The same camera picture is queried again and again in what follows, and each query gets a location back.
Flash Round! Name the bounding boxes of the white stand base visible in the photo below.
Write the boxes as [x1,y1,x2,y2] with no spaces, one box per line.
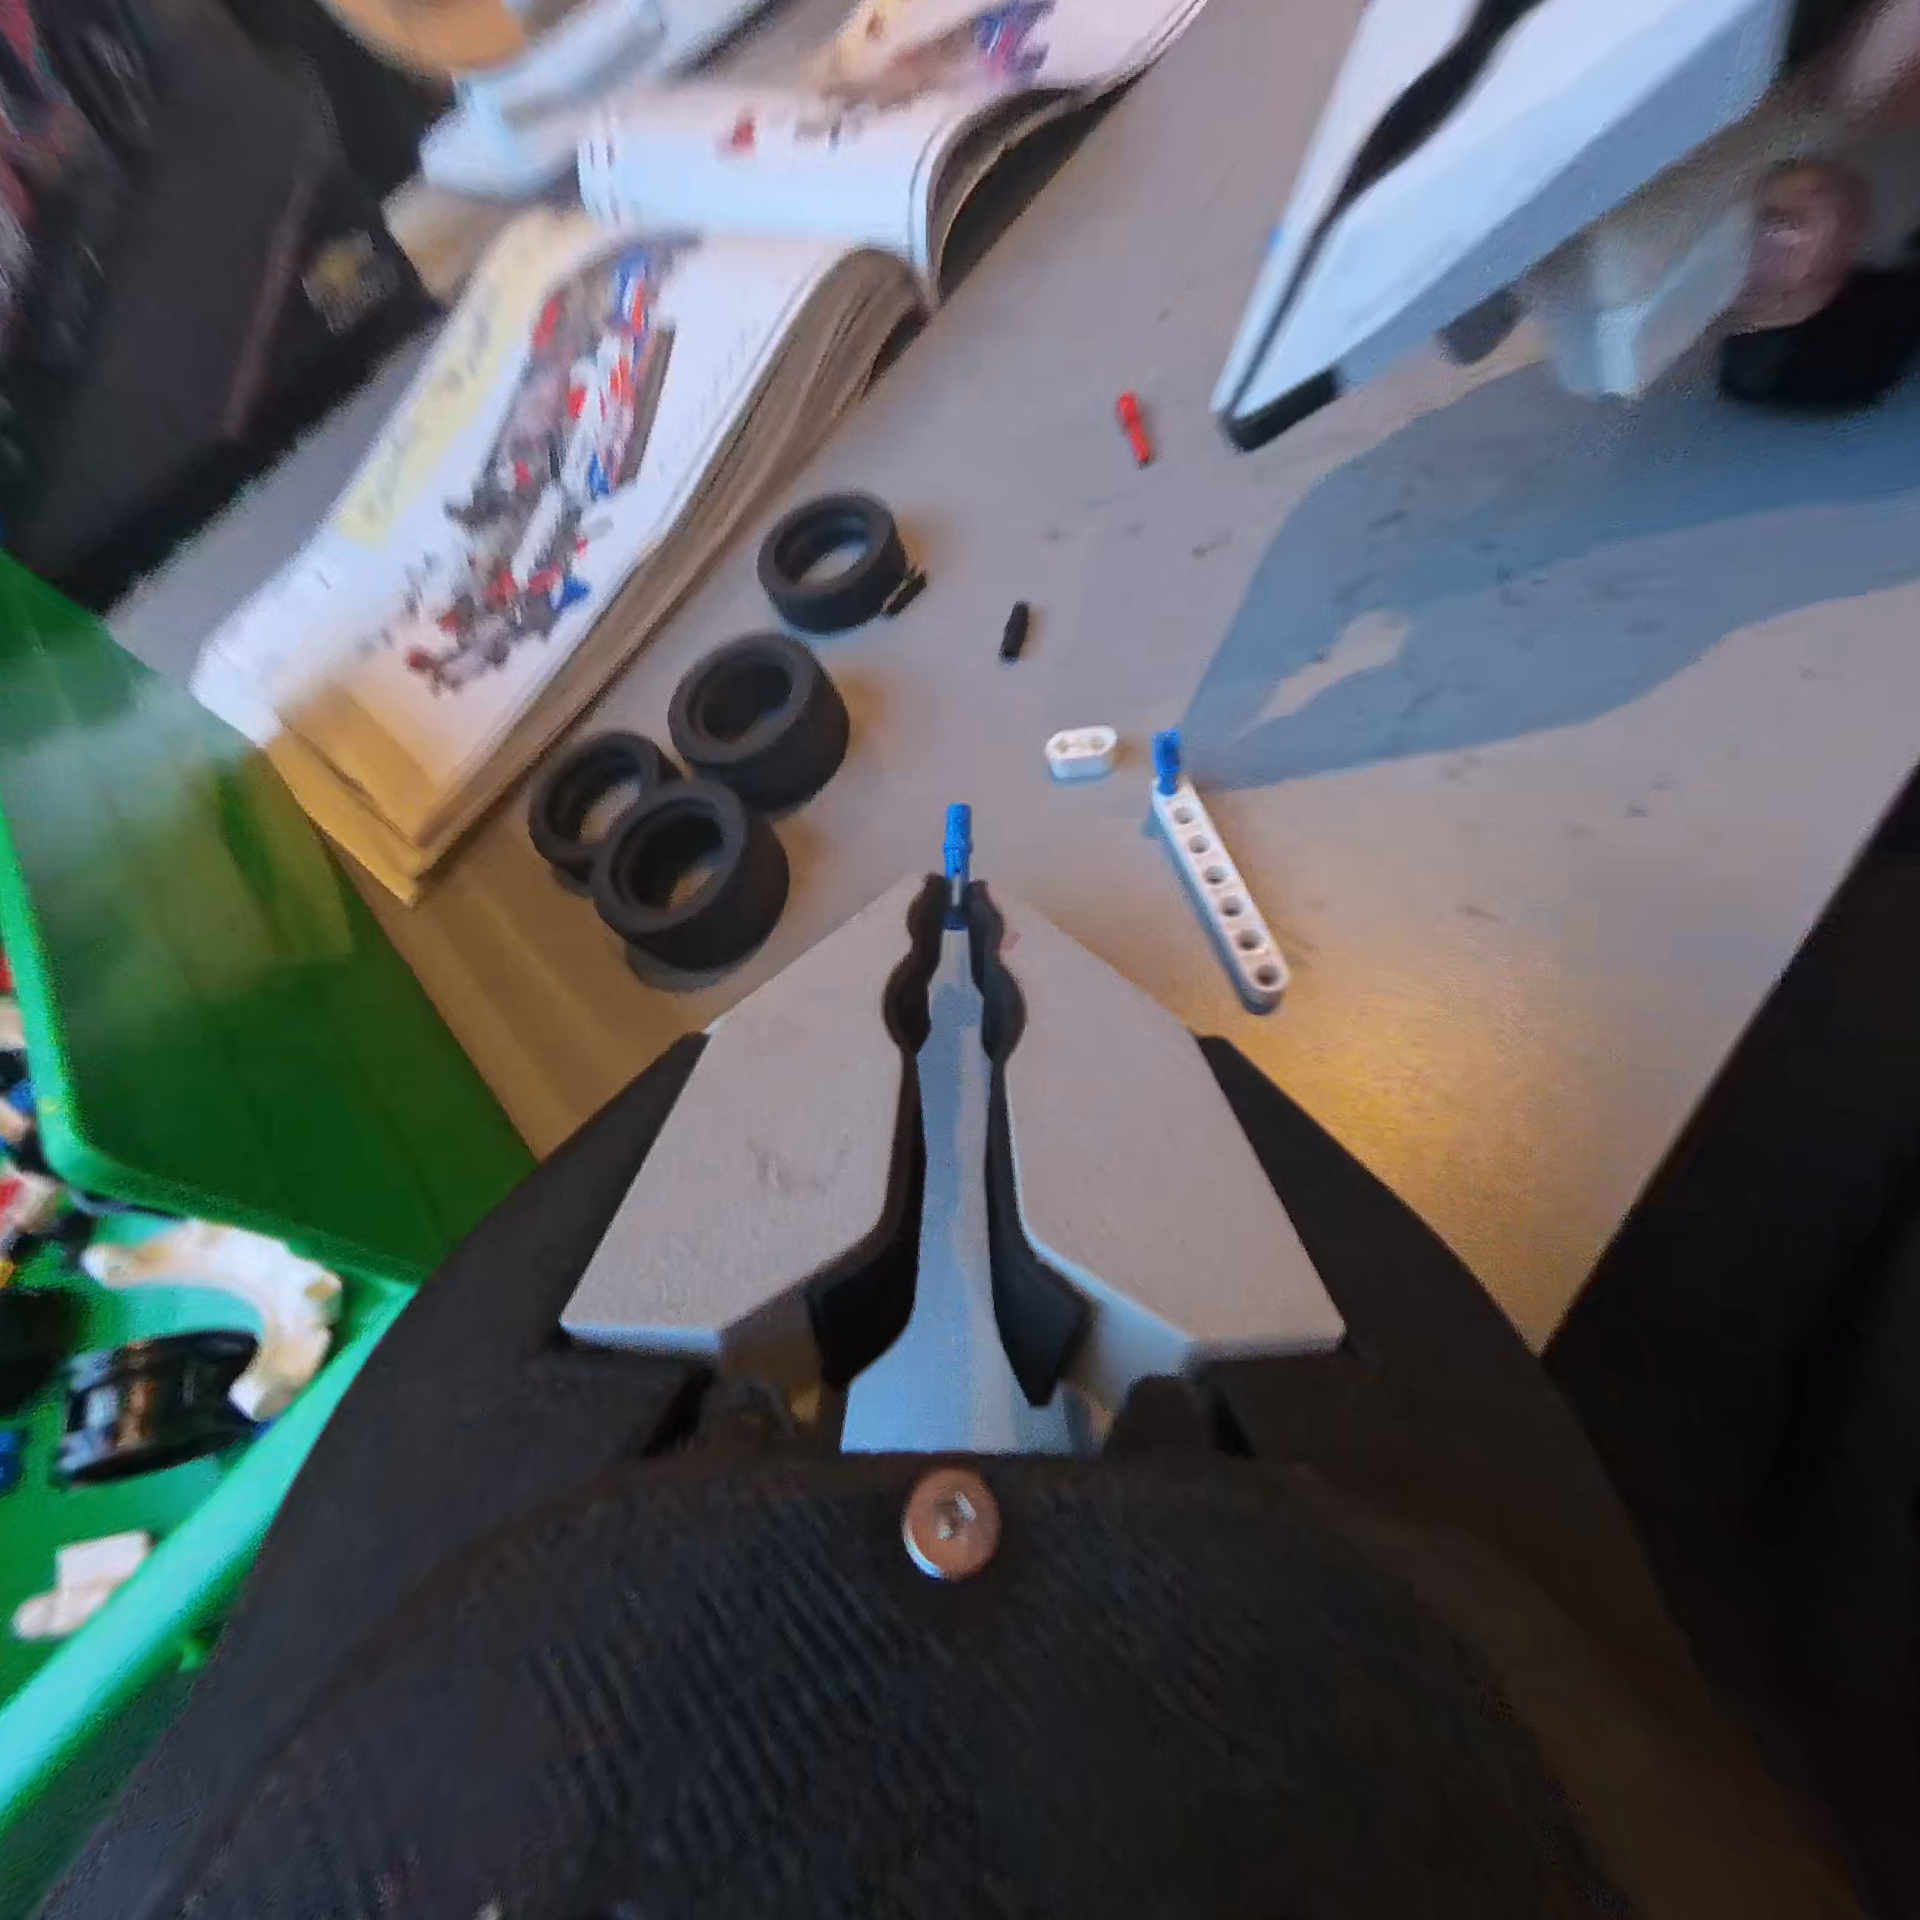
[419,0,785,205]

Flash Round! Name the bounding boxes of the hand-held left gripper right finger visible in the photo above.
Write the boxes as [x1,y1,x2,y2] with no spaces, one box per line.
[961,881,1349,1409]

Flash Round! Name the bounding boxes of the person's right hand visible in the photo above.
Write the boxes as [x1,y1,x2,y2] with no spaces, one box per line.
[1744,0,1920,326]

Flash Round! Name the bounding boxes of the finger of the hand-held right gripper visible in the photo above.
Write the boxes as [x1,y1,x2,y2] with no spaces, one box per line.
[1223,0,1798,454]
[1210,0,1490,423]

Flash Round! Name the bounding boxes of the black rubber toy tyre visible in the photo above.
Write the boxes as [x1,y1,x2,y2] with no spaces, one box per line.
[527,730,686,895]
[665,630,856,814]
[758,490,914,636]
[587,774,794,979]

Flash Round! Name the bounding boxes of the open instruction booklet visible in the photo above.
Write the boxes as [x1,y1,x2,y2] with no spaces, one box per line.
[193,0,1213,903]

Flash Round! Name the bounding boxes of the person's torso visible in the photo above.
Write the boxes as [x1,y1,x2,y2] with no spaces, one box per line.
[1544,839,1920,1920]

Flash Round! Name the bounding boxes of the green plastic bin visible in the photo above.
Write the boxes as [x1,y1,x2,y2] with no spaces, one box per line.
[0,547,537,1920]

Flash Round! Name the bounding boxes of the black wheel rim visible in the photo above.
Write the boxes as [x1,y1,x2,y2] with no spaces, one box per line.
[57,1331,258,1481]

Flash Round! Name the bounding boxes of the white holed brick beam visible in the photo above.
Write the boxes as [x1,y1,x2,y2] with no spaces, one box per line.
[1150,777,1295,1018]

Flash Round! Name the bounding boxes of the white small brick piece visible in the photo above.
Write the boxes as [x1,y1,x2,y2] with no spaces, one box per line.
[14,1532,154,1642]

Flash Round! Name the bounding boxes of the black cardboard box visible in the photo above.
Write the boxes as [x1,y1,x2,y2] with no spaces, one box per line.
[0,0,454,609]

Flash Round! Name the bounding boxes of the grey desk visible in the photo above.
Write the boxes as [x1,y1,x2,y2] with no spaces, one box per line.
[105,0,1920,1354]

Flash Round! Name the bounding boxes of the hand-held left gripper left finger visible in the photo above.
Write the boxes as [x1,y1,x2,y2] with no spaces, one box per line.
[559,874,952,1390]

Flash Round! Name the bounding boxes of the white curved panel piece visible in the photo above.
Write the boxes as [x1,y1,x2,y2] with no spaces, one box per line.
[80,1221,349,1422]

